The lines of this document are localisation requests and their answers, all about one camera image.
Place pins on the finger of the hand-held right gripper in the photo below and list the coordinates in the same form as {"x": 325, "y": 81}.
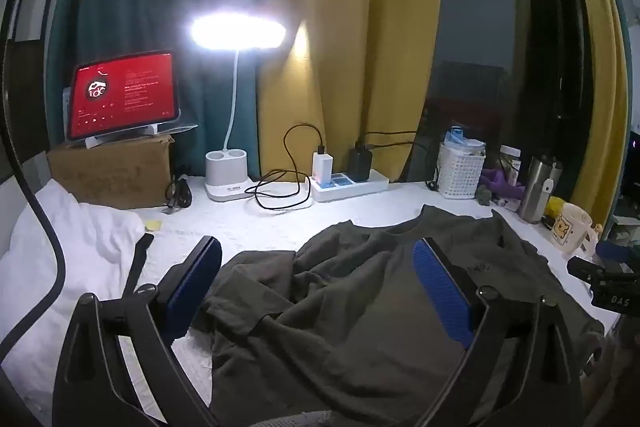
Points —
{"x": 585, "y": 268}

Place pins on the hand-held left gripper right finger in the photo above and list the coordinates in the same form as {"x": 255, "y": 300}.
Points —
{"x": 442, "y": 292}

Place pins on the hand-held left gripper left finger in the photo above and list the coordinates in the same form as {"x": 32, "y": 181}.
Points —
{"x": 192, "y": 287}

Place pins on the grey-green t-shirt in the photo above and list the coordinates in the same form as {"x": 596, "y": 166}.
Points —
{"x": 325, "y": 307}

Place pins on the cream mug with bear print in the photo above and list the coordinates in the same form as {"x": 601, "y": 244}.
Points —
{"x": 570, "y": 229}

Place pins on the yellow packet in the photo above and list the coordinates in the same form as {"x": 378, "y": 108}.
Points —
{"x": 552, "y": 207}

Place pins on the stainless steel tumbler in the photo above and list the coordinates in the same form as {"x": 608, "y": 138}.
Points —
{"x": 532, "y": 192}

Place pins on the white paper packets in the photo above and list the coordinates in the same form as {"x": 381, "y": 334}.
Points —
{"x": 505, "y": 203}

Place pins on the white desk lamp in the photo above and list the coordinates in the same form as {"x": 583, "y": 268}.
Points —
{"x": 227, "y": 179}

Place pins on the purple glove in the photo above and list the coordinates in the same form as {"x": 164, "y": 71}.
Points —
{"x": 500, "y": 184}

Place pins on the white plastic basket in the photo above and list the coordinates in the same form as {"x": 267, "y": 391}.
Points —
{"x": 460, "y": 172}

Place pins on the jar with white lid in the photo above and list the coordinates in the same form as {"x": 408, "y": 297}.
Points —
{"x": 510, "y": 154}

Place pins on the white power strip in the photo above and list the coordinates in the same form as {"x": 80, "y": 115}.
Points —
{"x": 350, "y": 191}

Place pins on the white cloth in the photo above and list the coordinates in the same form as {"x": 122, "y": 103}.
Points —
{"x": 60, "y": 247}

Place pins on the cardboard box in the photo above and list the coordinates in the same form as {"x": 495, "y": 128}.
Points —
{"x": 110, "y": 172}

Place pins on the black charger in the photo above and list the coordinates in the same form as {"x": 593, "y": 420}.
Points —
{"x": 359, "y": 164}

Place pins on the blue plastic packets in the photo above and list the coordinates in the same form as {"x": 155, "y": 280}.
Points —
{"x": 462, "y": 139}

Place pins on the grey tablet stand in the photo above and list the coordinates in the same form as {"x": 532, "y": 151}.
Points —
{"x": 122, "y": 138}

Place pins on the white charger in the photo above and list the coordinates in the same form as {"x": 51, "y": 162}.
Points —
{"x": 321, "y": 167}

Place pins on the yellow curtain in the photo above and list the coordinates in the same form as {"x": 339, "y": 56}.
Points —
{"x": 350, "y": 32}
{"x": 607, "y": 82}

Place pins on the tablet with red screen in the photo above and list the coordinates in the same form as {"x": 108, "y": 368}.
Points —
{"x": 120, "y": 94}

